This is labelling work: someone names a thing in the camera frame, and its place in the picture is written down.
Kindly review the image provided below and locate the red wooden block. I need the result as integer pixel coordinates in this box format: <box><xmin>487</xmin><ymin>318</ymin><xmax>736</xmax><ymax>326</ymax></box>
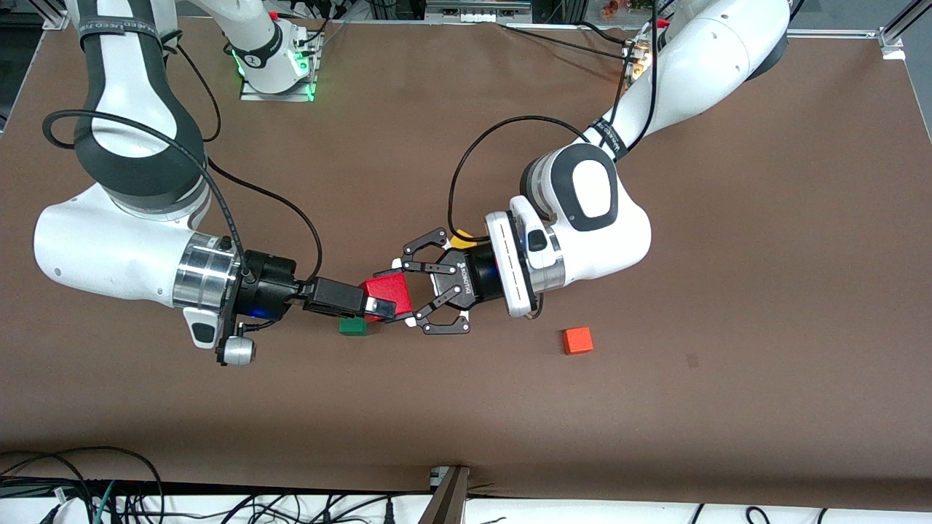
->
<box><xmin>359</xmin><ymin>273</ymin><xmax>414</xmax><ymax>323</ymax></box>

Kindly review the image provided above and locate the white round mounting plate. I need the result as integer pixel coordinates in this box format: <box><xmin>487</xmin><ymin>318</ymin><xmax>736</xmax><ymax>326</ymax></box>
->
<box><xmin>485</xmin><ymin>211</ymin><xmax>541</xmax><ymax>319</ymax></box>

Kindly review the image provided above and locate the grey aluminium beam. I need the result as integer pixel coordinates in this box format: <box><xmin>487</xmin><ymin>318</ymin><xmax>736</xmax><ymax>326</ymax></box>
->
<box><xmin>419</xmin><ymin>467</ymin><xmax>470</xmax><ymax>524</ymax></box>

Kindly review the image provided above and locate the grey power strip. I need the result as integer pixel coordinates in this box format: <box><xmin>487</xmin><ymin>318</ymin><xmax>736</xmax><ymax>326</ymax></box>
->
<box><xmin>426</xmin><ymin>0</ymin><xmax>532</xmax><ymax>23</ymax></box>

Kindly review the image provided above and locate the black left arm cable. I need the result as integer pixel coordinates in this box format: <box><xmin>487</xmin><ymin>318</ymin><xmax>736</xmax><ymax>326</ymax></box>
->
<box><xmin>447</xmin><ymin>0</ymin><xmax>660</xmax><ymax>242</ymax></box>

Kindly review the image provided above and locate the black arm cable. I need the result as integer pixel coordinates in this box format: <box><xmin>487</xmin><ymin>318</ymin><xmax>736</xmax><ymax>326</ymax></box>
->
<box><xmin>447</xmin><ymin>0</ymin><xmax>660</xmax><ymax>242</ymax></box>
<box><xmin>42</xmin><ymin>29</ymin><xmax>323</xmax><ymax>286</ymax></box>

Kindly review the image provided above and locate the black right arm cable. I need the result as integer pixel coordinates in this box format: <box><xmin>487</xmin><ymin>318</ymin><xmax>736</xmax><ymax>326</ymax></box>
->
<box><xmin>42</xmin><ymin>29</ymin><xmax>323</xmax><ymax>286</ymax></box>

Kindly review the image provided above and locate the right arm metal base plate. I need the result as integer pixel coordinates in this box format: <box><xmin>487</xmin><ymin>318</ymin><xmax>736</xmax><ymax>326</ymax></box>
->
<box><xmin>240</xmin><ymin>33</ymin><xmax>317</xmax><ymax>103</ymax></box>

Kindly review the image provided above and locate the black looped cable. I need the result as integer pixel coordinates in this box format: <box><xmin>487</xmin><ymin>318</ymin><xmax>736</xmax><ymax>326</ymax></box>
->
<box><xmin>0</xmin><ymin>446</ymin><xmax>165</xmax><ymax>524</ymax></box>

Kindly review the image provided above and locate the long black table cable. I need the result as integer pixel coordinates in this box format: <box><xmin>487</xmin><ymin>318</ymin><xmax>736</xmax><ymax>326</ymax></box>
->
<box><xmin>499</xmin><ymin>22</ymin><xmax>636</xmax><ymax>60</ymax></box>

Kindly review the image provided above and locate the teal cable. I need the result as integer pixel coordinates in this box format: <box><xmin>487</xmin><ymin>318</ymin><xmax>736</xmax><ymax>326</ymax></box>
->
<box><xmin>91</xmin><ymin>480</ymin><xmax>117</xmax><ymax>524</ymax></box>

